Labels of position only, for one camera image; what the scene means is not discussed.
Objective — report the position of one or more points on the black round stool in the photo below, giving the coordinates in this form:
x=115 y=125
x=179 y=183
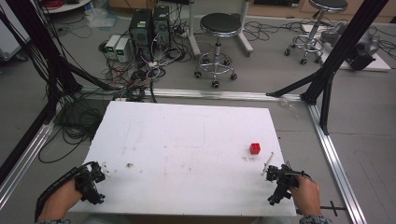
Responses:
x=219 y=28
x=323 y=6

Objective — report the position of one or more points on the person's left hand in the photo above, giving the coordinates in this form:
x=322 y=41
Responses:
x=59 y=199

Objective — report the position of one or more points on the person's sleeve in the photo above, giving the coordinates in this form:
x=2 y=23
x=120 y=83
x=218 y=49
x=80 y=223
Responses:
x=314 y=220
x=53 y=221

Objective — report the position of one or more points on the person's left sleeve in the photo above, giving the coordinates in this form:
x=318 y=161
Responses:
x=53 y=221

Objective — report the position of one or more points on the person's right hand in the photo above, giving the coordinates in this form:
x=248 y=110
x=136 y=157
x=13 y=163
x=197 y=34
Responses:
x=306 y=196

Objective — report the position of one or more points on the grey machine on white board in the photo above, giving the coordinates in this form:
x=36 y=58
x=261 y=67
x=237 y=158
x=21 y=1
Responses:
x=364 y=46

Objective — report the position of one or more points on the aluminium frame rail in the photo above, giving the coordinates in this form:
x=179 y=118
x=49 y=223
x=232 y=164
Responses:
x=336 y=168
x=25 y=161
x=218 y=94

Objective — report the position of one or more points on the black computer tower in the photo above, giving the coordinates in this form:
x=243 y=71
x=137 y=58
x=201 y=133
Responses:
x=140 y=31
x=162 y=25

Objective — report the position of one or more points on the black frame post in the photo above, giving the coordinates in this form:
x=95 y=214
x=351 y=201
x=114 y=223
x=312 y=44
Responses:
x=348 y=43
x=40 y=40

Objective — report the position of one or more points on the red cube block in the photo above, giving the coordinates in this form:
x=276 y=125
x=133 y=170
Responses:
x=255 y=148

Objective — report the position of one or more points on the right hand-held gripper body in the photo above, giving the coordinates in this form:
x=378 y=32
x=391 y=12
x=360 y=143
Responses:
x=282 y=184

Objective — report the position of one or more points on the white power supply box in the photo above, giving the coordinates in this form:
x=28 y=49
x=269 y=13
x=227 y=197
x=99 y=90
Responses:
x=122 y=49
x=112 y=44

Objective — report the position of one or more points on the clear plastic bag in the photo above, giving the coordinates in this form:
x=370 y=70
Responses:
x=99 y=17

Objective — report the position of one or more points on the person's right sleeve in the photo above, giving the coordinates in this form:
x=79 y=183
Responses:
x=314 y=220

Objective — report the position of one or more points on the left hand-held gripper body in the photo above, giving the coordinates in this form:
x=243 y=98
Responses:
x=88 y=186

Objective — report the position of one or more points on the white table leg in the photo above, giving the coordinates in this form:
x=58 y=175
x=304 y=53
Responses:
x=244 y=31
x=193 y=31

